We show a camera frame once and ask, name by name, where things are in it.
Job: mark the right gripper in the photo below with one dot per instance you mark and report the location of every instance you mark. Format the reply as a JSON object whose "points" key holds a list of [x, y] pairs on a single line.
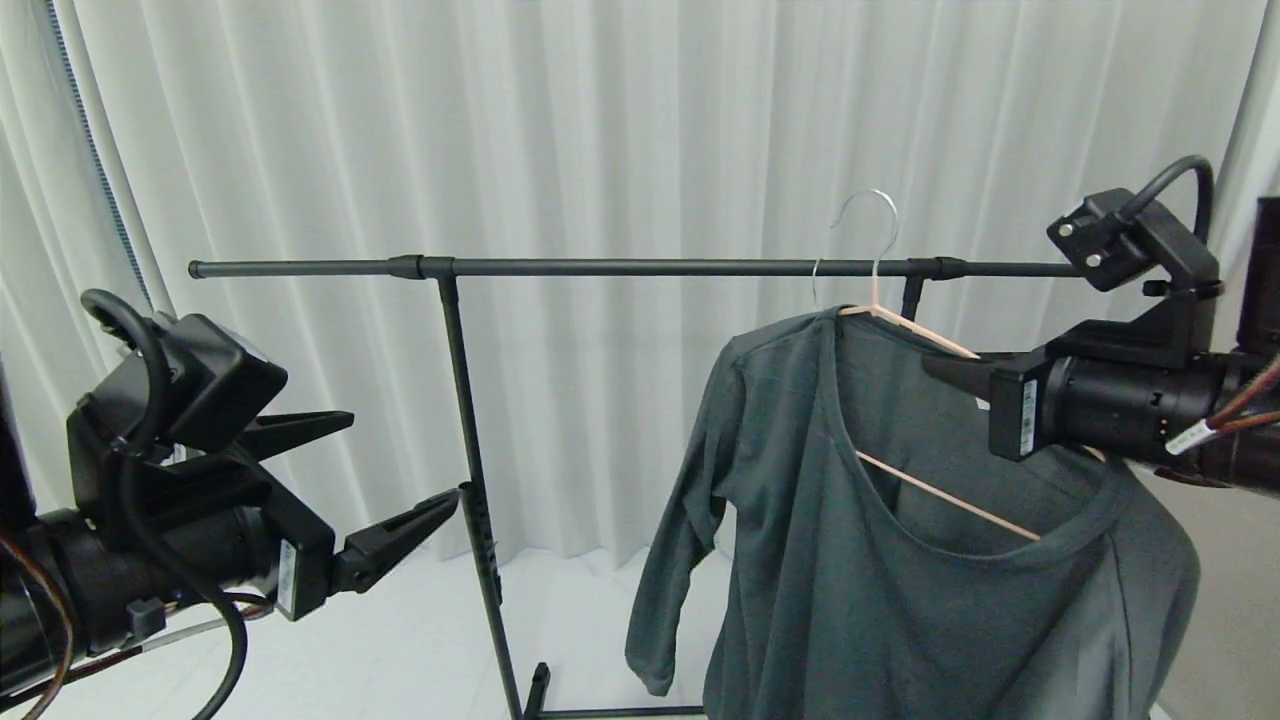
{"points": [[1120, 405]]}

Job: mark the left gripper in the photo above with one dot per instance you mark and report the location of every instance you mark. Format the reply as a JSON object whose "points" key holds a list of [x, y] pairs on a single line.
{"points": [[200, 560]]}

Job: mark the pink clothes hanger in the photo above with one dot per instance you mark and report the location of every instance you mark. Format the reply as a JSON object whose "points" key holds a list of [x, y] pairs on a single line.
{"points": [[950, 497], [814, 280]]}

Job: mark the dark grey long-sleeved shirt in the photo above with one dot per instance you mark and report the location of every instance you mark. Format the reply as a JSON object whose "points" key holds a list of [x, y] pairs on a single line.
{"points": [[900, 620]]}

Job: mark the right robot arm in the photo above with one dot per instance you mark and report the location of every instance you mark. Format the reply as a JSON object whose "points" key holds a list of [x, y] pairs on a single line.
{"points": [[1265, 280]]}

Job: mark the black clothes rack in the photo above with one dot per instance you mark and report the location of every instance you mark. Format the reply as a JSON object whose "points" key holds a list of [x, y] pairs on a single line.
{"points": [[600, 267]]}

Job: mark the white curtain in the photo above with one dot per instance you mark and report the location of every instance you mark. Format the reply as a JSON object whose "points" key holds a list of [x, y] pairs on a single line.
{"points": [[600, 130]]}

